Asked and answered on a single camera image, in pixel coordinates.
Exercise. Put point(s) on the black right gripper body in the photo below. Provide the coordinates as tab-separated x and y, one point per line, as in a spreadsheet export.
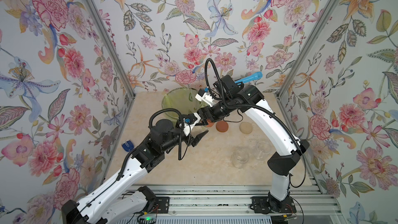
215	114

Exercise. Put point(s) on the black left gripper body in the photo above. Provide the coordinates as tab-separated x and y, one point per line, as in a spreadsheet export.
180	138

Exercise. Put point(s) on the clear plastic rice jar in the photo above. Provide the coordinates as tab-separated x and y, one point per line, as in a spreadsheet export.
240	158

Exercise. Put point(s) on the rice jar beige lid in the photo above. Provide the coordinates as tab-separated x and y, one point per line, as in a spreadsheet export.
261	150

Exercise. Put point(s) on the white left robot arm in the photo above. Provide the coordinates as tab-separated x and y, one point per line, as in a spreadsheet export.
169	128

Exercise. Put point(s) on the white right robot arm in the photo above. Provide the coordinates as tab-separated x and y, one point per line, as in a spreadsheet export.
226	96

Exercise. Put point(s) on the green plastic bin liner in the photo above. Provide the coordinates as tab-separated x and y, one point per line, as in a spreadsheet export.
182	101

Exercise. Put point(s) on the small blue box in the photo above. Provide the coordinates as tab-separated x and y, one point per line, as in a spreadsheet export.
128	146

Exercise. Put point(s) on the blue toy microphone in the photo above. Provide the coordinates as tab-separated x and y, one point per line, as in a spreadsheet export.
247	79

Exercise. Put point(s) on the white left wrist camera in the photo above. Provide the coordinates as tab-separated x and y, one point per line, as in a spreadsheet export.
190	121

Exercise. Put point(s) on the aluminium corner post left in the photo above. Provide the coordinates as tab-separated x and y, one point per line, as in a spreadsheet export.
107	41

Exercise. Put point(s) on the aluminium corner post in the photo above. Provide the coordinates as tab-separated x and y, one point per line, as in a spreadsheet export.
107	41
312	38

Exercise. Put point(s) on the aluminium corner post right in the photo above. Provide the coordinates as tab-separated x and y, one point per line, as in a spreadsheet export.
312	38

